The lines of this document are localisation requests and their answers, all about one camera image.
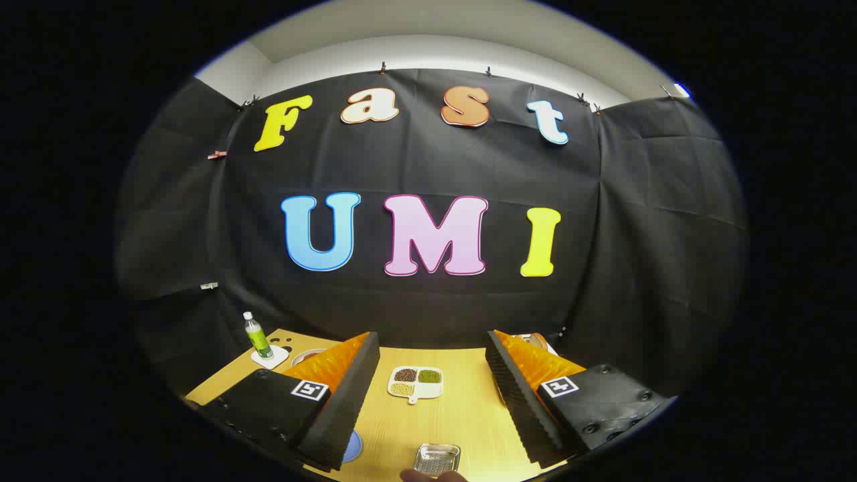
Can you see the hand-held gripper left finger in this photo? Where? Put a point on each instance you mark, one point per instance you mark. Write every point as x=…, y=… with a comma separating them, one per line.
x=345, y=402

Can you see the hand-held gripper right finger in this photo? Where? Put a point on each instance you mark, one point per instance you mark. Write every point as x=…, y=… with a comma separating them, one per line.
x=519, y=402

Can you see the blue round plate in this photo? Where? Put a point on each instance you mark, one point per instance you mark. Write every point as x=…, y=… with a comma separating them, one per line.
x=354, y=447

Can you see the plate of toy food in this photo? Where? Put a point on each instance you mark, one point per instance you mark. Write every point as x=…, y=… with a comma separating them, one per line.
x=306, y=355

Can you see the white toaster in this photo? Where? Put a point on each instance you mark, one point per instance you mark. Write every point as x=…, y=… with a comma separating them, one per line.
x=548, y=346

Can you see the bread slice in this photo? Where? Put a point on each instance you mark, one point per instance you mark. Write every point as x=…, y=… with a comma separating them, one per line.
x=538, y=340

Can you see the white divided bean dish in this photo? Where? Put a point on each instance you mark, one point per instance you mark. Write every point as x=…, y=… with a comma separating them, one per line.
x=416, y=383

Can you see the white square coaster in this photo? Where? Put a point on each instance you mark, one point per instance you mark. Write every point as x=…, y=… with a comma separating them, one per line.
x=276, y=359

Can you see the perforated metal tray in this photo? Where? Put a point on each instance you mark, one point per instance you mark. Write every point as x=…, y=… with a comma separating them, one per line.
x=436, y=459

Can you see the green plastic bottle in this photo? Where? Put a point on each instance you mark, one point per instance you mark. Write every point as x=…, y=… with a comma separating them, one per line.
x=258, y=338

